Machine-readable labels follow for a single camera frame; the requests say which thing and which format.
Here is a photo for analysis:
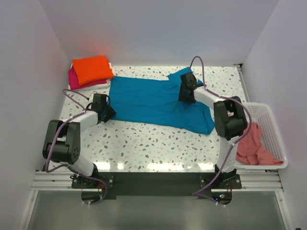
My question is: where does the blue t-shirt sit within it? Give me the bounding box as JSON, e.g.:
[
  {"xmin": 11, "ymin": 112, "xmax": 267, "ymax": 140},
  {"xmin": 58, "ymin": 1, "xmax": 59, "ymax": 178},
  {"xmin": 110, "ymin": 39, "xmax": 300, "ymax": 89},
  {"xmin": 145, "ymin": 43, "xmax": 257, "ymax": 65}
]
[{"xmin": 109, "ymin": 67, "xmax": 214, "ymax": 135}]

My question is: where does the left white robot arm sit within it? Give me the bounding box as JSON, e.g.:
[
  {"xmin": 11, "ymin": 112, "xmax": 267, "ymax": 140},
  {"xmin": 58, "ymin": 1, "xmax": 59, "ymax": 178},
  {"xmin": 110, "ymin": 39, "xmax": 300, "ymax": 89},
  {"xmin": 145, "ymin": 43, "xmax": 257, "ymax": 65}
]
[{"xmin": 42, "ymin": 93, "xmax": 116, "ymax": 188}]

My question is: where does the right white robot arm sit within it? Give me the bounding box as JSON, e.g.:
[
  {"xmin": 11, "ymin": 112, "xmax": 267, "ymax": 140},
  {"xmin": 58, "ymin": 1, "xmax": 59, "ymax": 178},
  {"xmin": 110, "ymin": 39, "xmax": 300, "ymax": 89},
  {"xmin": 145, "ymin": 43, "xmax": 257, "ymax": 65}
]
[{"xmin": 178, "ymin": 73, "xmax": 248, "ymax": 188}]

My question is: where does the folded magenta t-shirt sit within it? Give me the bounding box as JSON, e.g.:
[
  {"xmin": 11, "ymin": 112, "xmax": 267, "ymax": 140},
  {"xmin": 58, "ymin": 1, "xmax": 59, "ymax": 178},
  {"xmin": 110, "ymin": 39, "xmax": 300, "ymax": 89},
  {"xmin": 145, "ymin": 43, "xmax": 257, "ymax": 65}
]
[{"xmin": 68, "ymin": 67, "xmax": 106, "ymax": 89}]

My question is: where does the folded orange t-shirt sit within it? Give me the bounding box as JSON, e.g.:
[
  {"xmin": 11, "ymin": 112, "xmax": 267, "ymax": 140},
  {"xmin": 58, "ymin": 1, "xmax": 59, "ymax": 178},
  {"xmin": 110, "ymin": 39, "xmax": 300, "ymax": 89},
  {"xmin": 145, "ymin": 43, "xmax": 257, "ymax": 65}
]
[{"xmin": 72, "ymin": 56, "xmax": 114, "ymax": 85}]

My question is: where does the salmon pink t-shirt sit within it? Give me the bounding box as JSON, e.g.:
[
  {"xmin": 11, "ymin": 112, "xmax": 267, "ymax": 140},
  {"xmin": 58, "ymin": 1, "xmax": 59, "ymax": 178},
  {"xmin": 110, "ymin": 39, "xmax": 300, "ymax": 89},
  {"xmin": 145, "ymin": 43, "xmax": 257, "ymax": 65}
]
[{"xmin": 236, "ymin": 122, "xmax": 283, "ymax": 166}]

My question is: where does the white plastic basket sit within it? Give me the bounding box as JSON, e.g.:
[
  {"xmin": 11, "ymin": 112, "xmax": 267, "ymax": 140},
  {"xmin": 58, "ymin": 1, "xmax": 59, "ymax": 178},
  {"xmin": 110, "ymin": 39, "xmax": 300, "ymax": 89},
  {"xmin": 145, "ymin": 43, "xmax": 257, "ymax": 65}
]
[{"xmin": 235, "ymin": 103, "xmax": 288, "ymax": 170}]

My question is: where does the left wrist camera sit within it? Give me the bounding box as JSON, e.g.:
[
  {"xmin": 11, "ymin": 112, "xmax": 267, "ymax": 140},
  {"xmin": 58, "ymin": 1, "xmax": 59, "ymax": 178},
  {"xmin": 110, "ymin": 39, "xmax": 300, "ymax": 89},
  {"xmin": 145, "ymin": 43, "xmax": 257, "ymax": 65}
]
[{"xmin": 88, "ymin": 93, "xmax": 94, "ymax": 102}]

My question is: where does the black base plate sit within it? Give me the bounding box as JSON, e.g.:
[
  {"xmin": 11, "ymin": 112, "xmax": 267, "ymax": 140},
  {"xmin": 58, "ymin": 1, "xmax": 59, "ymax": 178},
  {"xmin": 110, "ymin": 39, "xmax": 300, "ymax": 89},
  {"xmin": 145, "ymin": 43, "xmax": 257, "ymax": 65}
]
[{"xmin": 70, "ymin": 171, "xmax": 242, "ymax": 201}]

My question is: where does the aluminium frame rail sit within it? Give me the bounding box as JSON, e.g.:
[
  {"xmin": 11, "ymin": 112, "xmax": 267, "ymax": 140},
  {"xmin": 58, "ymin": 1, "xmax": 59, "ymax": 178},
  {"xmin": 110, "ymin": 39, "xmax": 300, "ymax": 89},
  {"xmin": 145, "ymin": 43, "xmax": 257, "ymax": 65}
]
[{"xmin": 31, "ymin": 170, "xmax": 283, "ymax": 192}]

